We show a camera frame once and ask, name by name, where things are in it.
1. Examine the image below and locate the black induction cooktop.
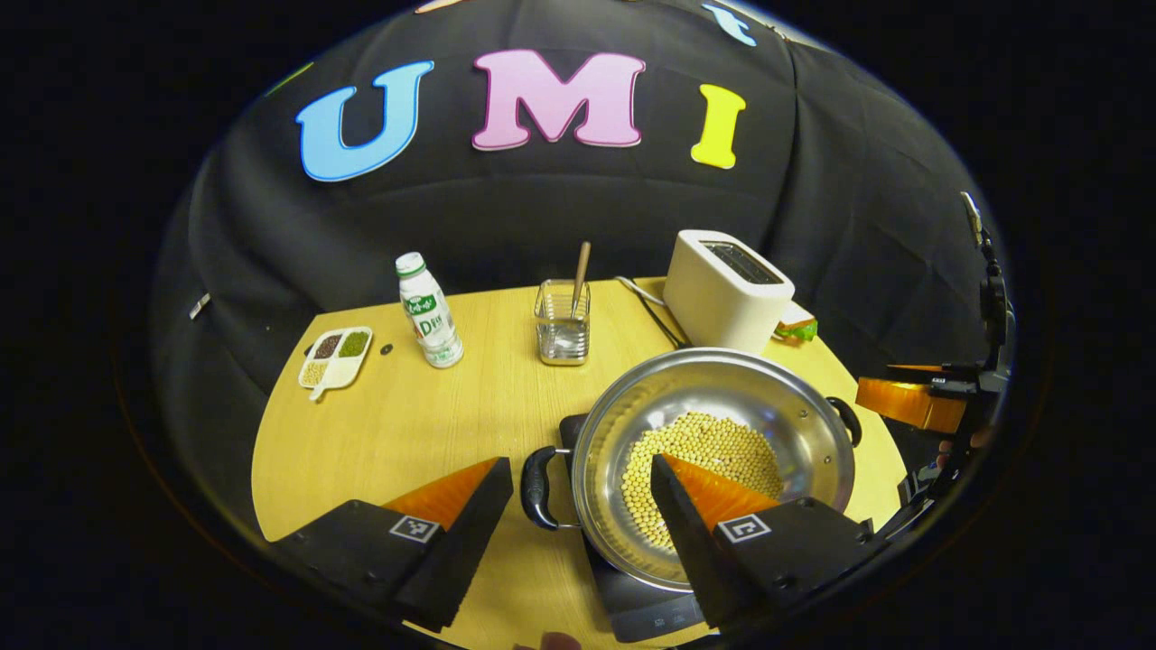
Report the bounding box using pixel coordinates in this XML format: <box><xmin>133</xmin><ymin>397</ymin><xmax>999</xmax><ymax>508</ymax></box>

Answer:
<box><xmin>558</xmin><ymin>413</ymin><xmax>723</xmax><ymax>644</ymax></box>

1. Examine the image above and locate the white milk bottle green label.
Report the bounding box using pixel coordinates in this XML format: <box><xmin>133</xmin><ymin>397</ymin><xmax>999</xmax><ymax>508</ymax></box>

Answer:
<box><xmin>395</xmin><ymin>252</ymin><xmax>465</xmax><ymax>369</ymax></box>

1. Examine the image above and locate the toy sandwich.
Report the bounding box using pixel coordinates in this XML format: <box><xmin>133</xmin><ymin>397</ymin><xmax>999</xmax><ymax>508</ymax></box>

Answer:
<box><xmin>775</xmin><ymin>302</ymin><xmax>819</xmax><ymax>342</ymax></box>

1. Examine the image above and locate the wooden-handled spoon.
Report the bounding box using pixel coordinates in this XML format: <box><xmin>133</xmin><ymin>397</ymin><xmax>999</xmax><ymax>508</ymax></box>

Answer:
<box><xmin>551</xmin><ymin>241</ymin><xmax>592</xmax><ymax>353</ymax></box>

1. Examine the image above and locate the black backdrop cloth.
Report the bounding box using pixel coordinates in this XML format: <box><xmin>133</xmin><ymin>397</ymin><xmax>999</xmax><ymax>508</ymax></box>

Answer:
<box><xmin>149</xmin><ymin>0</ymin><xmax>1008</xmax><ymax>543</ymax></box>

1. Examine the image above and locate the stainless steel pot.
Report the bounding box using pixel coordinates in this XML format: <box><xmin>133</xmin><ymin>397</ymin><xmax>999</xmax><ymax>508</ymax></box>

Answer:
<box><xmin>520</xmin><ymin>348</ymin><xmax>863</xmax><ymax>594</ymax></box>

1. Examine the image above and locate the pile of yellow soybeans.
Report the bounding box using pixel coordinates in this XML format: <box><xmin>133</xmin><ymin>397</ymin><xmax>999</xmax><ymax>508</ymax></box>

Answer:
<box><xmin>620</xmin><ymin>412</ymin><xmax>785</xmax><ymax>553</ymax></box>

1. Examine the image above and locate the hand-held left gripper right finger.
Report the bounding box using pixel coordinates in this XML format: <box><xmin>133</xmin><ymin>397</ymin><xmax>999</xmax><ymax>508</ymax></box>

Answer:
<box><xmin>650</xmin><ymin>454</ymin><xmax>877</xmax><ymax>633</ymax></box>

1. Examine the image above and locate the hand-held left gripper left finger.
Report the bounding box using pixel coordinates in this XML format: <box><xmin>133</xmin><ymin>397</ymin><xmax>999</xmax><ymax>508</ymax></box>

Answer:
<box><xmin>275</xmin><ymin>458</ymin><xmax>515</xmax><ymax>633</ymax></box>

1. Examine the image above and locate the toaster power cable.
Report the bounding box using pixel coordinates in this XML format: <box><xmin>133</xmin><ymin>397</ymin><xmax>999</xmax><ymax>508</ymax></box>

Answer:
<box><xmin>616</xmin><ymin>275</ymin><xmax>692</xmax><ymax>350</ymax></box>

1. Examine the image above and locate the metal wire utensil holder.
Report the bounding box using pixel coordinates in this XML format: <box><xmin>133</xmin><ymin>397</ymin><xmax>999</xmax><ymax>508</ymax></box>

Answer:
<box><xmin>534</xmin><ymin>279</ymin><xmax>592</xmax><ymax>367</ymax></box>

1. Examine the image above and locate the white divided bean dish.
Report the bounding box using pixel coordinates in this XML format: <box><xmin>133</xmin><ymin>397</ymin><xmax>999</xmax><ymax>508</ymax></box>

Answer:
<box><xmin>298</xmin><ymin>326</ymin><xmax>374</xmax><ymax>402</ymax></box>

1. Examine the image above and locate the white toaster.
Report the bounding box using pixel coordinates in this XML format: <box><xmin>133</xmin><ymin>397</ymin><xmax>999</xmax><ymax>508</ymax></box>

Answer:
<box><xmin>663</xmin><ymin>229</ymin><xmax>797</xmax><ymax>355</ymax></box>

